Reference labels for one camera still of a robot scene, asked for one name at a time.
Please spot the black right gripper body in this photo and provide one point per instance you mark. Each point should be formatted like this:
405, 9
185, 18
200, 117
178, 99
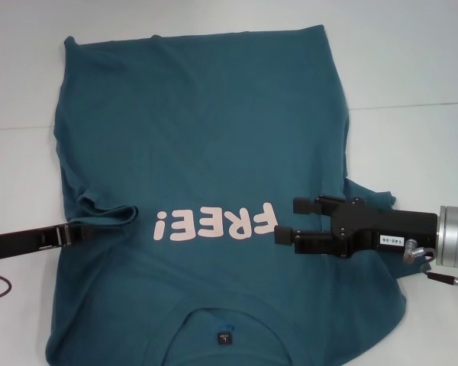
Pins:
389, 228

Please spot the teal blue printed t-shirt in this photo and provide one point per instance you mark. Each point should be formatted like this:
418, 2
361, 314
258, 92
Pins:
198, 126

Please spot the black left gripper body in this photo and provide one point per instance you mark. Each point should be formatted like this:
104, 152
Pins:
15, 242

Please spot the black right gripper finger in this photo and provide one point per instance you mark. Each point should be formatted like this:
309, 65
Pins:
313, 241
303, 206

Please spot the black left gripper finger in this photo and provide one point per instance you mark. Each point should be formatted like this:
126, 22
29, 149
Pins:
76, 234

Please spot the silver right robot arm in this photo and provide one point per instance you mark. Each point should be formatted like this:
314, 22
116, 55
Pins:
456, 236

